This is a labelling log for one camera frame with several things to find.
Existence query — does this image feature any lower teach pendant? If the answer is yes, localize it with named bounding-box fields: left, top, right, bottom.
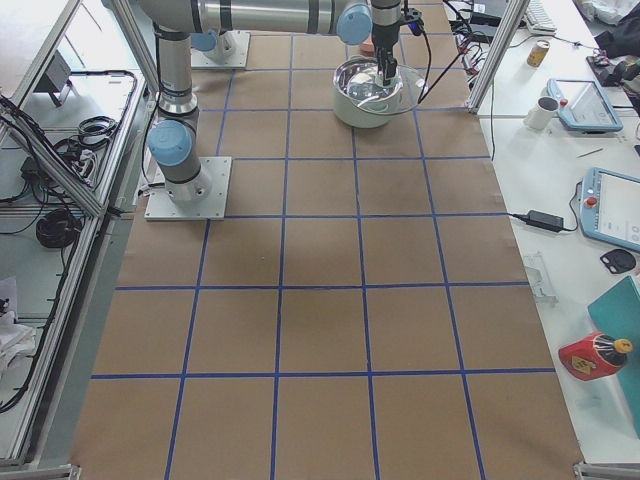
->
left=579, top=167, right=639, bottom=252

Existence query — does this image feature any white mug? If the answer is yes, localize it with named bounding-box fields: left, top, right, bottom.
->
left=523, top=96, right=559, bottom=131

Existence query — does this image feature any glass pot lid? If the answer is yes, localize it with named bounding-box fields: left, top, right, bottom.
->
left=343, top=62, right=429, bottom=115

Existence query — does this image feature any upper teach pendant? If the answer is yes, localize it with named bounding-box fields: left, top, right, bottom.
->
left=546, top=79, right=623, bottom=133

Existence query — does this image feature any red bottle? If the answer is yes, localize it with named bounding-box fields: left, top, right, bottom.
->
left=558, top=331, right=633, bottom=381

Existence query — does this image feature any teal box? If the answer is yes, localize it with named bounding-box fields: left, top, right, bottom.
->
left=587, top=275, right=640, bottom=434

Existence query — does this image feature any small black power brick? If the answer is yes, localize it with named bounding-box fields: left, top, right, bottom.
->
left=509, top=210, right=575, bottom=233

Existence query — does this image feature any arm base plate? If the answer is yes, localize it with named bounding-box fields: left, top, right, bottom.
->
left=191, top=30, right=250, bottom=70
left=144, top=156, right=232, bottom=221

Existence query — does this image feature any teach pendant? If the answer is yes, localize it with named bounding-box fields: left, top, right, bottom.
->
left=546, top=79, right=623, bottom=133
left=579, top=167, right=639, bottom=252

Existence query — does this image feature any yellow drink can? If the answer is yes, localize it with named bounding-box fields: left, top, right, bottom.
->
left=526, top=40, right=550, bottom=68

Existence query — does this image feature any pink bowl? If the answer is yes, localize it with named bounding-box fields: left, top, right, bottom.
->
left=359, top=39, right=374, bottom=56

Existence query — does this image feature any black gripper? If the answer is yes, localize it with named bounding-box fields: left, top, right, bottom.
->
left=371, top=22, right=400, bottom=83

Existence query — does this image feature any pale green cooking pot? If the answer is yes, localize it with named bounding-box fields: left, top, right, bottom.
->
left=333, top=56, right=403, bottom=129

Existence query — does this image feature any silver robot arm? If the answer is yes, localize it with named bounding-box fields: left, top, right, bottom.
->
left=141, top=0, right=405, bottom=205

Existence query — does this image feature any black computer mouse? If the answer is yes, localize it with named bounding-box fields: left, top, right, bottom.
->
left=599, top=248, right=637, bottom=274

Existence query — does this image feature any aluminium frame post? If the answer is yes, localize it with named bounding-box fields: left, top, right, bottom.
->
left=467, top=0, right=529, bottom=114

